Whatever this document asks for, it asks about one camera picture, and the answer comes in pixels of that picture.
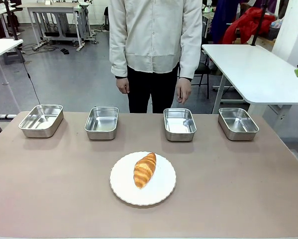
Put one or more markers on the rectangular steel container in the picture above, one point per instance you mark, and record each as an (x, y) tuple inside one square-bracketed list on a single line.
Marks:
[(41, 121), (102, 123), (238, 123), (179, 124)]

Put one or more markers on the golden croissant bread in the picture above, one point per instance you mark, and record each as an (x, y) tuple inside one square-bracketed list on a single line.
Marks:
[(144, 170)]

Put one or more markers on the person's left hand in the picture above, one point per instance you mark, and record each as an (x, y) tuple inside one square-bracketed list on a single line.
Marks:
[(183, 90)]

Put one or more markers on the person's right hand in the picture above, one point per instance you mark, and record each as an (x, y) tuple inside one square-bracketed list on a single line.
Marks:
[(123, 85)]

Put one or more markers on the white desk with legs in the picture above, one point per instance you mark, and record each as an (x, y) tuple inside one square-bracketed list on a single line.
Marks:
[(0, 53)]

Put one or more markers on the white side table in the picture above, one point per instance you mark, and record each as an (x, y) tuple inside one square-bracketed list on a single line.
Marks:
[(258, 72)]

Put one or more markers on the black pole stand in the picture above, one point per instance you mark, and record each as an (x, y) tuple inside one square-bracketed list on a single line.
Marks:
[(259, 22)]

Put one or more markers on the red cloth pile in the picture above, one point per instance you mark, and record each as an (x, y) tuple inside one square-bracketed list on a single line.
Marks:
[(248, 25)]

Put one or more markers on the blue hanging garment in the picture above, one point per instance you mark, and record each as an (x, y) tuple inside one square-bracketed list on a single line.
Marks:
[(222, 20)]

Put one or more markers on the black office chair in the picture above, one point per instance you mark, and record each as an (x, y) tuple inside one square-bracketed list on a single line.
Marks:
[(202, 71)]

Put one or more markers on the person in white shirt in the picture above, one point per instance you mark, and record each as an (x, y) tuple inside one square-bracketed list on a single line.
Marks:
[(155, 42)]

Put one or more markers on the white scalloped plate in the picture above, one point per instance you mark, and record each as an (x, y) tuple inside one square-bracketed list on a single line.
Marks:
[(143, 178)]

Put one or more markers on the black camera pole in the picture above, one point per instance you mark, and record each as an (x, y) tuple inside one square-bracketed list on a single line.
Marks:
[(11, 20)]

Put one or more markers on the grey workbench frame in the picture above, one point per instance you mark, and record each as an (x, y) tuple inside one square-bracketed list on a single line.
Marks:
[(60, 22)]

